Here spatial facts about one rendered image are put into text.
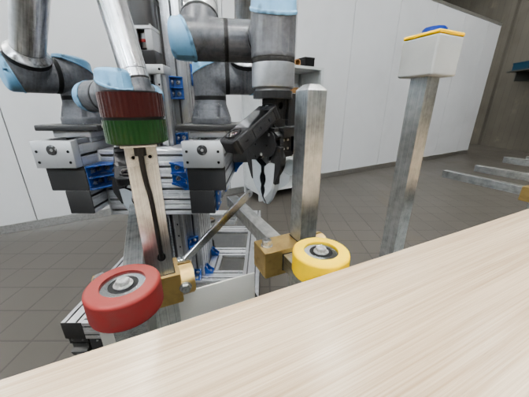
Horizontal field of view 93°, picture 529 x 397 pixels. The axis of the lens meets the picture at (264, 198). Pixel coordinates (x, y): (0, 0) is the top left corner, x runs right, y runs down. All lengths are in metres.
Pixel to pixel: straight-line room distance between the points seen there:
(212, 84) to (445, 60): 0.69
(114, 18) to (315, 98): 0.65
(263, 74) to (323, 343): 0.39
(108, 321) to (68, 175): 0.85
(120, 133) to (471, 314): 0.39
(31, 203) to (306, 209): 2.98
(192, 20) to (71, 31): 2.54
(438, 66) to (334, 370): 0.50
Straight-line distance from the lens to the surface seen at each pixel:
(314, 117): 0.41
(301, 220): 0.44
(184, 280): 0.41
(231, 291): 0.51
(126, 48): 0.89
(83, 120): 1.17
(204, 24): 0.57
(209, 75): 1.00
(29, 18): 1.05
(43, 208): 3.22
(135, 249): 0.51
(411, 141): 0.60
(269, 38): 0.47
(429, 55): 0.58
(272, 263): 0.44
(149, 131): 0.28
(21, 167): 3.14
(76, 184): 1.13
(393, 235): 0.65
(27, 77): 1.14
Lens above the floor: 1.10
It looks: 20 degrees down
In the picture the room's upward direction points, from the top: straight up
